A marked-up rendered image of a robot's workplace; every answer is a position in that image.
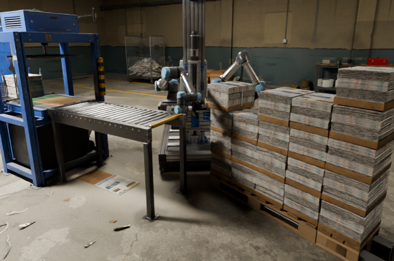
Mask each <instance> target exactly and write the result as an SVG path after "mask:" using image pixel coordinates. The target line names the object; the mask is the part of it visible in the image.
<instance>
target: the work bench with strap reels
mask: <svg viewBox="0 0 394 261"><path fill-rule="evenodd" d="M319 63H322V62H319ZM319 63H316V64H315V65H317V66H316V73H315V83H314V91H315V92H316V89H317V93H319V90H333V91H336V89H337V80H336V81H335V86H333V84H334V80H332V79H320V77H321V68H322V67H329V68H348V67H357V66H372V67H394V66H389V65H388V59H387V58H379V57H377V58H368V59H367V64H361V65H352V64H350V63H343V64H342V65H336V63H322V64H319ZM318 68H320V69H319V75H318ZM317 76H318V85H317Z"/></svg>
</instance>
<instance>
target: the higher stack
mask: <svg viewBox="0 0 394 261"><path fill-rule="evenodd" d="M335 97H340V98H345V99H353V100H361V101H369V102H374V103H382V104H385V103H388V102H391V101H394V67H372V66H357V67H348V68H342V69H338V74H337V89H336V95H335ZM333 107H334V108H333V112H332V120H331V121H332V126H331V131H332V132H335V133H340V134H345V135H349V136H352V137H356V138H361V139H364V140H369V141H374V142H377V143H378V142H380V141H382V140H383V139H385V138H386V137H388V136H390V135H391V134H393V133H394V107H392V108H390V109H387V110H385V111H379V110H372V109H365V108H360V107H353V106H346V105H341V104H335V105H333ZM328 145H329V147H328V154H327V160H326V162H327V164H330V165H333V166H336V167H339V168H342V169H345V170H348V171H351V172H354V173H357V174H360V175H363V176H366V177H369V178H373V177H374V176H375V175H376V174H377V173H379V172H380V171H381V170H383V169H384V168H385V167H386V166H387V165H389V164H390V163H391V155H392V153H393V152H394V139H392V140H390V141H389V142H387V143H386V144H384V145H383V146H381V147H379V148H378V149H374V148H370V147H366V146H363V145H358V144H354V143H349V142H346V141H342V140H337V139H334V138H329V141H328ZM389 173H390V169H388V170H387V171H386V172H384V173H383V174H382V175H381V176H380V177H379V178H378V179H377V180H376V181H374V182H373V183H372V184H371V185H370V184H367V183H365V182H362V181H358V180H356V179H353V178H350V177H347V176H344V175H341V174H338V173H336V172H332V171H330V170H325V175H324V183H323V185H324V188H323V192H322V193H323V194H325V195H328V196H330V197H332V198H335V199H337V200H339V201H342V202H344V203H346V204H349V205H351V206H354V207H356V208H359V209H361V210H363V211H367V210H368V209H369V208H370V207H371V206H372V205H373V204H374V203H375V202H376V203H377V201H378V199H379V198H381V197H382V196H383V195H384V194H385V193H386V191H387V190H388V178H389ZM383 207H384V200H382V201H381V202H380V203H379V204H378V205H377V206H376V207H375V208H374V209H373V210H372V211H371V212H370V213H369V214H368V215H367V216H365V217H363V216H361V215H358V214H356V213H353V212H351V211H349V210H347V209H344V208H342V207H340V206H337V205H335V204H332V203H330V202H328V201H325V200H322V204H321V213H320V215H319V223H321V224H323V225H325V226H327V227H329V228H331V229H333V230H335V231H337V232H339V233H341V234H343V235H345V236H347V237H349V238H351V239H353V240H355V241H357V242H359V243H361V242H362V241H363V240H364V239H365V238H366V237H367V235H368V234H369V233H370V232H372V229H373V228H374V227H375V226H376V225H377V224H378V223H379V222H380V221H381V217H382V212H383ZM379 230H380V226H378V228H377V229H376V230H375V231H374V233H373V234H371V236H370V237H369V238H368V240H367V241H366V242H365V243H364V244H363V245H362V246H361V248H358V247H356V246H354V245H352V244H350V243H348V242H346V241H344V240H342V239H340V238H338V237H336V236H334V235H332V234H330V233H328V232H326V231H324V230H322V229H320V228H318V230H317V240H316V245H318V246H320V247H322V248H324V249H325V250H327V251H329V252H331V253H333V254H334V255H336V256H338V257H340V258H341V259H343V260H345V261H359V257H360V253H361V249H364V250H366V251H367V252H370V250H371V244H372V239H373V235H374V234H376V235H379Z"/></svg>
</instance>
